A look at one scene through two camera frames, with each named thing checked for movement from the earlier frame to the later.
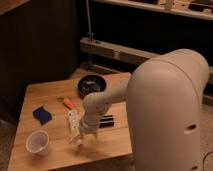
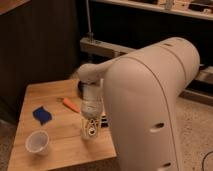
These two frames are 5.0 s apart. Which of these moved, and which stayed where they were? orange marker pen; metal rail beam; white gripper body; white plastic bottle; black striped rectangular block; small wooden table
Moved: white plastic bottle; white gripper body
Stayed: orange marker pen; metal rail beam; small wooden table; black striped rectangular block
